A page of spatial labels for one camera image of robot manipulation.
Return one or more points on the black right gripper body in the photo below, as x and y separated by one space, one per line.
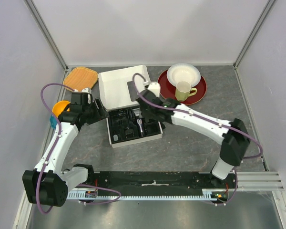
146 113

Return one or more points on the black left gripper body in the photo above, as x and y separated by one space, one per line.
93 114

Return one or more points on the silver black hair clipper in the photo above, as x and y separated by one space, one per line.
139 120

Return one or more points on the black guard comb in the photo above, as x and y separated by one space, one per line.
129 133

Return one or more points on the white cardboard box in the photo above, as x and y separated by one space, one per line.
117 87

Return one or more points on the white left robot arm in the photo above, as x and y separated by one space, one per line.
46 184

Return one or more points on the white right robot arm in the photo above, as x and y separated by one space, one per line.
231 136

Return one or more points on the orange small bowl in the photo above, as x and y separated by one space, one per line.
59 107

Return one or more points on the black plastic insert tray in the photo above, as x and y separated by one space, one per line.
121 119

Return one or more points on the teal dotted plate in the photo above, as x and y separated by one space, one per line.
53 122

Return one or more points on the woven orange tray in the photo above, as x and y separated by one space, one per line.
80 78

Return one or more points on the light green mug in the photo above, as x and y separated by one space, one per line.
184 90

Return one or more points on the white ceramic bowl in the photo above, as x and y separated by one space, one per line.
183 72

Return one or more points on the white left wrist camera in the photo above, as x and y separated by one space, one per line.
86 90

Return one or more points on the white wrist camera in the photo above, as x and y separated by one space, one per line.
86 90
154 87

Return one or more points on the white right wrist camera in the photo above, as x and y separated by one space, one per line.
154 87

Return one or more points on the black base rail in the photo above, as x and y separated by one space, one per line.
158 182

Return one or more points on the light blue cable duct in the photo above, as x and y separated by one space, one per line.
85 194

